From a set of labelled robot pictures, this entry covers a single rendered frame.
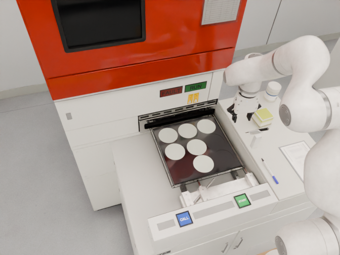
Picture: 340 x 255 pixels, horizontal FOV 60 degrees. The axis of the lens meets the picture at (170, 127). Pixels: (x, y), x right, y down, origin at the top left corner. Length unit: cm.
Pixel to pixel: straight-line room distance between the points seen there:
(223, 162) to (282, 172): 27
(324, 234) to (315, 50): 48
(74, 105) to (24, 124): 165
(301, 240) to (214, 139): 78
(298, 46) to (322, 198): 39
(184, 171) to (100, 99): 51
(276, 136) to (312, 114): 83
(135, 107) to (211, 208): 60
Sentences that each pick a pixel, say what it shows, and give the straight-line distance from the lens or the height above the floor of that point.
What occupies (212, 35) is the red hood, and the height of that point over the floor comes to 142.
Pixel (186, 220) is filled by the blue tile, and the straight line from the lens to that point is 121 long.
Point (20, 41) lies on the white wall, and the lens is 293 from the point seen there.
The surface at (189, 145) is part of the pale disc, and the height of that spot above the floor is 90.
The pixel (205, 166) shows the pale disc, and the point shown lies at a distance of 142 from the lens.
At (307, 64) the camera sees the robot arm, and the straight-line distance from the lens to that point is 79.
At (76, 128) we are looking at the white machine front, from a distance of 148.
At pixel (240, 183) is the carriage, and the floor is 88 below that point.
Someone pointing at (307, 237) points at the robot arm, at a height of 131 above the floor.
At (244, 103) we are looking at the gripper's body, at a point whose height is 124.
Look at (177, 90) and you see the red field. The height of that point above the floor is 110.
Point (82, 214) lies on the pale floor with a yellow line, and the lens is 233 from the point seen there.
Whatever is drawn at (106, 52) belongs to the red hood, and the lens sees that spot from 116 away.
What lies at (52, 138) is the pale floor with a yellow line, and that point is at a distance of 279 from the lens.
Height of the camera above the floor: 208
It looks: 50 degrees down
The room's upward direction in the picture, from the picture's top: 4 degrees clockwise
